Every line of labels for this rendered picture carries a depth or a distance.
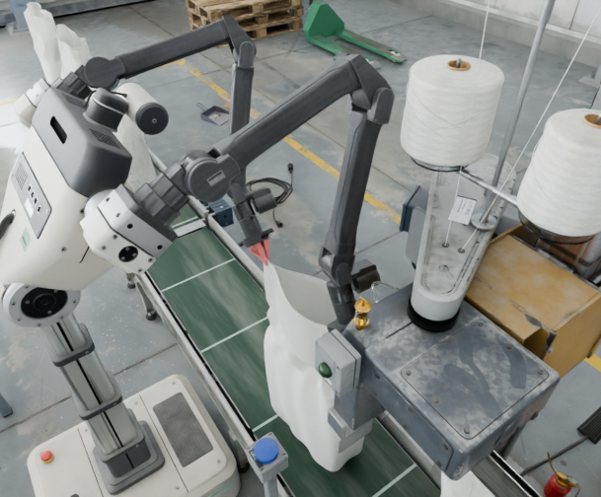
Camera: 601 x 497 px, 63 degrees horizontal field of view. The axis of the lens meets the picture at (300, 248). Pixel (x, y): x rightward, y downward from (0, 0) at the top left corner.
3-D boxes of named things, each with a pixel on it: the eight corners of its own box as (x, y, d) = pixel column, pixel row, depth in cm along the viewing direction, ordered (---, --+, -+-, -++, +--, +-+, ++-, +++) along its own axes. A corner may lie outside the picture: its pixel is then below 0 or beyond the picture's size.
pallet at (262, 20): (187, 18, 618) (187, 6, 608) (269, 2, 669) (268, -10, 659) (219, 35, 566) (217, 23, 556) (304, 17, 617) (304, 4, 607)
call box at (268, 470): (246, 459, 125) (244, 448, 122) (272, 442, 129) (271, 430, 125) (262, 484, 121) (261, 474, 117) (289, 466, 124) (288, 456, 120)
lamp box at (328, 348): (314, 369, 91) (315, 339, 86) (333, 357, 93) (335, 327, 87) (338, 397, 87) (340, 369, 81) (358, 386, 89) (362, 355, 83)
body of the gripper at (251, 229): (274, 233, 145) (264, 210, 145) (245, 246, 141) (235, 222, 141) (267, 237, 151) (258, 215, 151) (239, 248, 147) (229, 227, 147)
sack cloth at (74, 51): (75, 137, 338) (37, 28, 290) (106, 128, 347) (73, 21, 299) (98, 167, 309) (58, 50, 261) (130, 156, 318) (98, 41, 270)
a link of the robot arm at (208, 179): (349, 37, 99) (376, 38, 91) (373, 96, 107) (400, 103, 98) (168, 164, 93) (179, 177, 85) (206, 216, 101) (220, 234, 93)
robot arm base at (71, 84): (44, 92, 120) (82, 123, 130) (68, 69, 120) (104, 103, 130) (37, 80, 125) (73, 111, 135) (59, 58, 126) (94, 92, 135)
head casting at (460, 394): (331, 406, 105) (336, 316, 85) (413, 352, 115) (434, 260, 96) (433, 531, 86) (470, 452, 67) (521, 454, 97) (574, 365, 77)
